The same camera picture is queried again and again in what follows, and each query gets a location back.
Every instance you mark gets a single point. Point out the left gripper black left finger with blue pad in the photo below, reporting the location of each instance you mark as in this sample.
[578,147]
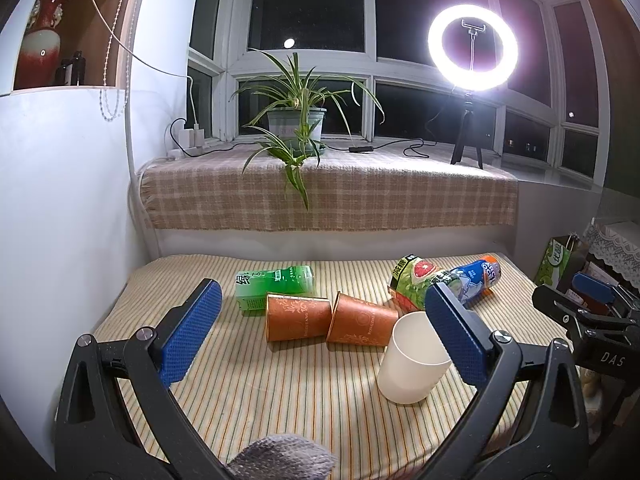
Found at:
[94,436]

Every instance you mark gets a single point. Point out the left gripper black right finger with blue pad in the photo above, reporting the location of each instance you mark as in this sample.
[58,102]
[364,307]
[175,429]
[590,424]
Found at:
[549,438]

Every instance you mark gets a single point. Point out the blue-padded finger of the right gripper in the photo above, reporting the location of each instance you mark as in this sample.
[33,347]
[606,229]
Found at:
[593,288]

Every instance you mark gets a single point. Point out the white plastic cup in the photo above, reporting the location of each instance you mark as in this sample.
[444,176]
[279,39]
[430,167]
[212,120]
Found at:
[413,362]

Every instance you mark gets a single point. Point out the left brown paper cup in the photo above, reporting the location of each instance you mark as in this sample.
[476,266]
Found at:
[292,318]

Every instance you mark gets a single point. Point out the brown paper cup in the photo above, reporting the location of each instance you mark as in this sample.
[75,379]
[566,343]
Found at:
[292,318]
[355,321]

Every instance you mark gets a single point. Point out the right brown paper cup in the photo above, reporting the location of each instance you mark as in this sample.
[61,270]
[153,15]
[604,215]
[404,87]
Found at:
[355,321]

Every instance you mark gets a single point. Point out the white lace cloth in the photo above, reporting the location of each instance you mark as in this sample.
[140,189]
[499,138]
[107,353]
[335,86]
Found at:
[617,245]

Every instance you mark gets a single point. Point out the green carton box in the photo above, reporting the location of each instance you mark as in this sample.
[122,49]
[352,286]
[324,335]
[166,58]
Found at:
[555,259]

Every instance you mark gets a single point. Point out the striped beige table cloth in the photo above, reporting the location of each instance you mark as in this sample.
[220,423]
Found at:
[240,388]

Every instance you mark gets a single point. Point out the blue orange-capped bottle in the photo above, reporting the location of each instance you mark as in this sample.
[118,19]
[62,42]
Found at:
[475,278]

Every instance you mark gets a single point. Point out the grey knitted glove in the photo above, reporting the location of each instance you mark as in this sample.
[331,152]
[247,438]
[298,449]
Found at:
[283,456]

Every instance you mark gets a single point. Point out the green plastic bottle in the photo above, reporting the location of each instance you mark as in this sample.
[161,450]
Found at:
[253,287]

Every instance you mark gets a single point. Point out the green watermelon snack bag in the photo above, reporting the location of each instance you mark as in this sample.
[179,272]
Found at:
[411,278]

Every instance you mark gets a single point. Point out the black light tripod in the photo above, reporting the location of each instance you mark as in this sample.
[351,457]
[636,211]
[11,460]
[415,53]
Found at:
[467,134]

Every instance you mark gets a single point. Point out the checkered beige sill cloth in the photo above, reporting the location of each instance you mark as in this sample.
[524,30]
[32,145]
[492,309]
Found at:
[385,190]

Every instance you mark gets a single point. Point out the white power chargers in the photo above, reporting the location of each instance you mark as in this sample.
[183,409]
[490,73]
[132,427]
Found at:
[188,142]

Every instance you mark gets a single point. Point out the grey-green plant pot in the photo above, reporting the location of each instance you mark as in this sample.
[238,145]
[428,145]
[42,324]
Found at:
[285,123]

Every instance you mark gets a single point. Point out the green spider plant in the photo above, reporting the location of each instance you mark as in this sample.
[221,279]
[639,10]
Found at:
[290,87]

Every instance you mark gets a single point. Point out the red white vase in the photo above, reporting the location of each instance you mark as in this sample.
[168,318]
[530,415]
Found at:
[40,48]

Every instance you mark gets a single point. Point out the white ring light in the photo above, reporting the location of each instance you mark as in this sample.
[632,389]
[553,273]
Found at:
[452,42]

